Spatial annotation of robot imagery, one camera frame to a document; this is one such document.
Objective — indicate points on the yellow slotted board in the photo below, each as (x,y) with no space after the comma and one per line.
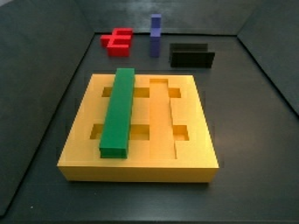
(170,146)

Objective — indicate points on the green long block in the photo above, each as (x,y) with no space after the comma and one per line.
(114,140)

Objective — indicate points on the red branched block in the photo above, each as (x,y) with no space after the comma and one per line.
(118,42)

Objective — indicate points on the purple long block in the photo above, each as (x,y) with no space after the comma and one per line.
(155,35)

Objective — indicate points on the black bracket holder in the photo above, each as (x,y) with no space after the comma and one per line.
(190,55)

